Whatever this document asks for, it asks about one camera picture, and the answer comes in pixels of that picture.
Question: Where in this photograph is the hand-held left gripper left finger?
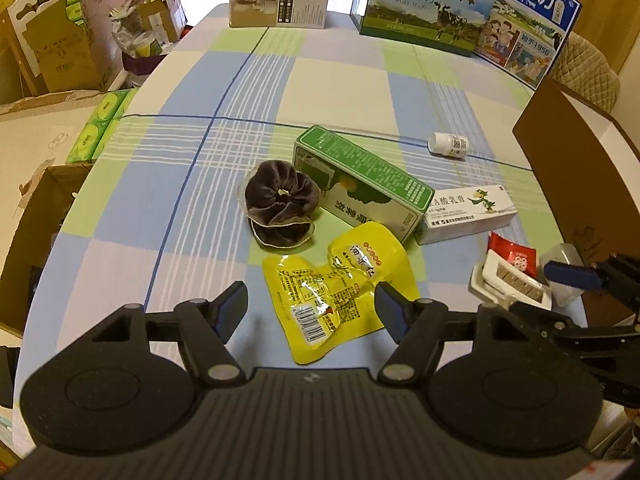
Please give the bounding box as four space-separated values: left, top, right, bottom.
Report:
92 282 249 387

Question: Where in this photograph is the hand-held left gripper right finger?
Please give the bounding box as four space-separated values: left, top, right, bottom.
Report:
375 281 554 387

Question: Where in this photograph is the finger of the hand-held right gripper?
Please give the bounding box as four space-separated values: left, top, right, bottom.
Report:
544 254 640 311
549 312 640 358

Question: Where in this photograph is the yellow snack pouch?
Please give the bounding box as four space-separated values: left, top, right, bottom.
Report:
262 224 422 366

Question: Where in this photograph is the red snack packet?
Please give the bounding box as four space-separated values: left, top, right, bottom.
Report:
487 232 539 279

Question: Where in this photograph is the white tray with brown pieces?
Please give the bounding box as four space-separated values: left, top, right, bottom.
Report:
469 250 554 311

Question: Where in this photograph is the brown cardboard box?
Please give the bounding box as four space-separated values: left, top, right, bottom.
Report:
512 76 640 322

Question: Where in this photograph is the dark brown velvet scrunchie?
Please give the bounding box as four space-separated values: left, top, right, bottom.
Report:
239 159 324 251

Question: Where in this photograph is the white ointment box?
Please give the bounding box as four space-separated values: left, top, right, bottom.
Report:
416 186 519 246

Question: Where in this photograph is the green medicine box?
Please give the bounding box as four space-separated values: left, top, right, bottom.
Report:
292 125 434 244

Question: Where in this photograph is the checked tablecloth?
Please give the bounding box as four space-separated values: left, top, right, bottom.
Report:
12 2 590 461

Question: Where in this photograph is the white pill bottle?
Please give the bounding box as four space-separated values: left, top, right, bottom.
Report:
428 131 469 160

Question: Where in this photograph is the beige quilted chair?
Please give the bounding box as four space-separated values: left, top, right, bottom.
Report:
555 32 622 122

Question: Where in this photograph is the large open cardboard box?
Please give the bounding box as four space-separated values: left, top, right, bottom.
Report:
0 162 94 339

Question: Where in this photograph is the green tissue multipack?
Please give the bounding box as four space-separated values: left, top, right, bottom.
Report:
67 89 139 164

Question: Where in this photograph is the blue milk carton box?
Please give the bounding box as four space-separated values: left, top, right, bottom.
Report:
472 0 584 92

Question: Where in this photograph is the purple bin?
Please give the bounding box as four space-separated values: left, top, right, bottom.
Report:
122 52 167 77

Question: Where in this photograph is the flat white cardboard sheet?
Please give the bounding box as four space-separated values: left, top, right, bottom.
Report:
0 91 117 241

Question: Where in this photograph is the green milk carton box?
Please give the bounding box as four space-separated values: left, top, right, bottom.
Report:
350 0 501 58

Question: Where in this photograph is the cardboard carrier box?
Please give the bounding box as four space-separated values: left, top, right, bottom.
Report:
0 0 126 97

